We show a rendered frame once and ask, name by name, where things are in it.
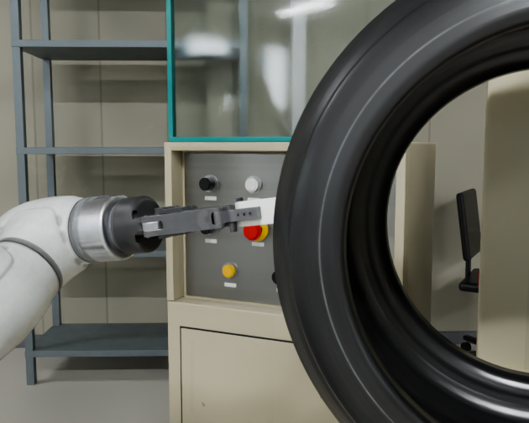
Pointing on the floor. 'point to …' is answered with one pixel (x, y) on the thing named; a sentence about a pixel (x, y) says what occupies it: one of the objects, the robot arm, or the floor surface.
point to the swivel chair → (469, 239)
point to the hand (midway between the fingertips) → (264, 211)
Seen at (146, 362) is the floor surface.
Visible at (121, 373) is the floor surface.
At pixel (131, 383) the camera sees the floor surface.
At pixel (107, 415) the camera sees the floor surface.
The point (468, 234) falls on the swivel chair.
